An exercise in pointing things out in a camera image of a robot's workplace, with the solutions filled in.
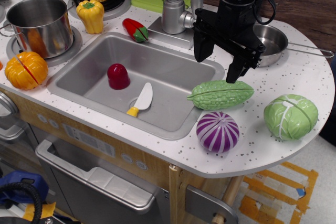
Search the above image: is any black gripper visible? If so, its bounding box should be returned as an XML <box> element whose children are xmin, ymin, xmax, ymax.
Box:
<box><xmin>193</xmin><ymin>0</ymin><xmax>266</xmax><ymax>83</ymax></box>

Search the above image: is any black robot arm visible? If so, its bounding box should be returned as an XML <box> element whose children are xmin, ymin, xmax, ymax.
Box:
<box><xmin>193</xmin><ymin>0</ymin><xmax>276</xmax><ymax>83</ymax></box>

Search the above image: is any green bumpy toy squash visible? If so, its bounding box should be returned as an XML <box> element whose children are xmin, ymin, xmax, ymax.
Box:
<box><xmin>187</xmin><ymin>80</ymin><xmax>254</xmax><ymax>110</ymax></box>

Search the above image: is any small steel frying pan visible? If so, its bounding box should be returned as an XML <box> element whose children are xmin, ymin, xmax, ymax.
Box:
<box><xmin>253</xmin><ymin>23</ymin><xmax>334</xmax><ymax>67</ymax></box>

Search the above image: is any large steel pot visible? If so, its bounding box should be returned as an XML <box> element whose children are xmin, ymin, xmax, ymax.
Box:
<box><xmin>1</xmin><ymin>0</ymin><xmax>74</xmax><ymax>59</ymax></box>

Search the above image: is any silver toy faucet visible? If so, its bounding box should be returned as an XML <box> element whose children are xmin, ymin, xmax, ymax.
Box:
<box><xmin>149</xmin><ymin>0</ymin><xmax>203</xmax><ymax>49</ymax></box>

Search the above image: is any purple striped toy onion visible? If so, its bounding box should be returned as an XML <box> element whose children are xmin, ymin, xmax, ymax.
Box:
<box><xmin>196</xmin><ymin>112</ymin><xmax>240</xmax><ymax>153</ymax></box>

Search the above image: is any red toy chili pepper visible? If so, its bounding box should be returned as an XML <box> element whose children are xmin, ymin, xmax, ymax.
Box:
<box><xmin>122</xmin><ymin>18</ymin><xmax>149</xmax><ymax>42</ymax></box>

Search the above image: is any grey toy sink basin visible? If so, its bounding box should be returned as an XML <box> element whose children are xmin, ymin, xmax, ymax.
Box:
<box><xmin>47</xmin><ymin>32</ymin><xmax>225</xmax><ymax>140</ymax></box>

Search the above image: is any green toy cabbage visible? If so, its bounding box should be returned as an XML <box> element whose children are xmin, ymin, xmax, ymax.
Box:
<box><xmin>264</xmin><ymin>94</ymin><xmax>319</xmax><ymax>141</ymax></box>

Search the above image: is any dark red toy cup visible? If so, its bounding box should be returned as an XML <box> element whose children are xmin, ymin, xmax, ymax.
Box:
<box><xmin>107</xmin><ymin>63</ymin><xmax>130</xmax><ymax>90</ymax></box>

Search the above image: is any yellow toy bell pepper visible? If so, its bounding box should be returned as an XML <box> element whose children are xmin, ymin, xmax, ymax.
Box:
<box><xmin>76</xmin><ymin>0</ymin><xmax>104</xmax><ymax>34</ymax></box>

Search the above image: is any silver dishwasher door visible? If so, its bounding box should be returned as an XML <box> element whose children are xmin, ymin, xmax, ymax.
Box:
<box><xmin>36</xmin><ymin>140</ymin><xmax>170</xmax><ymax>223</ymax></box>

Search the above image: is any orange toy pumpkin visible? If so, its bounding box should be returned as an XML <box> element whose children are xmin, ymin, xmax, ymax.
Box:
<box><xmin>5</xmin><ymin>51</ymin><xmax>48</xmax><ymax>90</ymax></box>

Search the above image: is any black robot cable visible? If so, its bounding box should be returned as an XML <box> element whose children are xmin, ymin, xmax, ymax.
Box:
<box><xmin>253</xmin><ymin>0</ymin><xmax>278</xmax><ymax>25</ymax></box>

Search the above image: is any white toy knife yellow handle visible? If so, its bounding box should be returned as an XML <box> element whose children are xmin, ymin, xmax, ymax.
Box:
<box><xmin>126</xmin><ymin>82</ymin><xmax>153</xmax><ymax>117</ymax></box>

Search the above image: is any silver oven door handle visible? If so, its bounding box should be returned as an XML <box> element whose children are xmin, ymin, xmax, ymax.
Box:
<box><xmin>1</xmin><ymin>92</ymin><xmax>22</xmax><ymax>141</ymax></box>

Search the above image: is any black hose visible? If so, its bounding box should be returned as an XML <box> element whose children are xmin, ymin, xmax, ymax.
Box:
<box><xmin>0</xmin><ymin>182</ymin><xmax>43</xmax><ymax>224</ymax></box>

